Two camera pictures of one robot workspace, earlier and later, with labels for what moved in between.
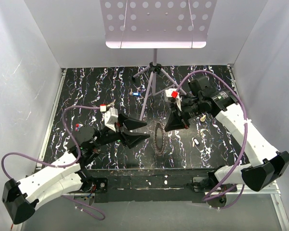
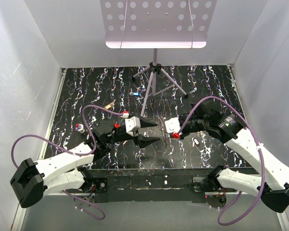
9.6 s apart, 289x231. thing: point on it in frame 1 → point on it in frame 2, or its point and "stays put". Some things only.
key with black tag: [195, 141] stays put
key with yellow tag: [112, 104] stays put
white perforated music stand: [157, 24] stays put
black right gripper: [175, 121] → [184, 134]
